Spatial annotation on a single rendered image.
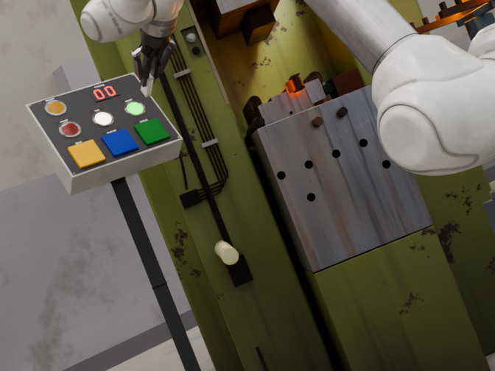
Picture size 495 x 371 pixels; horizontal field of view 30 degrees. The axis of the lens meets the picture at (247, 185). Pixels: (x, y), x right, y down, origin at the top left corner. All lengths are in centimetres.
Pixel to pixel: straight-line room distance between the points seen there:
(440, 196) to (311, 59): 69
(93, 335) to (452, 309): 363
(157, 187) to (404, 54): 195
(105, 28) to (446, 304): 129
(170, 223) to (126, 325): 291
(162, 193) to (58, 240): 280
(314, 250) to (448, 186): 53
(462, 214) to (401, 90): 160
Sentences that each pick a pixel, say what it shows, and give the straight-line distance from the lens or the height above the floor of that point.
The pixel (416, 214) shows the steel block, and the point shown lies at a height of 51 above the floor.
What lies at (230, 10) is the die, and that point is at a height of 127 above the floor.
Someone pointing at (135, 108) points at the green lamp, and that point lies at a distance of 261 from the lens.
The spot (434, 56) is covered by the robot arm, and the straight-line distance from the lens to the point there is 144.
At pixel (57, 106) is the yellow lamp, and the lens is 258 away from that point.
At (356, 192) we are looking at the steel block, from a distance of 269.
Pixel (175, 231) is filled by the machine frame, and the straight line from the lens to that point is 329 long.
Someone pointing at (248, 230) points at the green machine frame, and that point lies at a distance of 285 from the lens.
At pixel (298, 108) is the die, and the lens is 274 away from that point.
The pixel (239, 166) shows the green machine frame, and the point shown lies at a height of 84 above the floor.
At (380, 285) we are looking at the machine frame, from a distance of 271.
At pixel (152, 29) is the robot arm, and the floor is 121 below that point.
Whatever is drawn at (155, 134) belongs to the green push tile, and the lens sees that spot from 255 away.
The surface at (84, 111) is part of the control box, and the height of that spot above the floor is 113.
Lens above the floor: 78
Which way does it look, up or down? level
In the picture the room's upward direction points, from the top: 22 degrees counter-clockwise
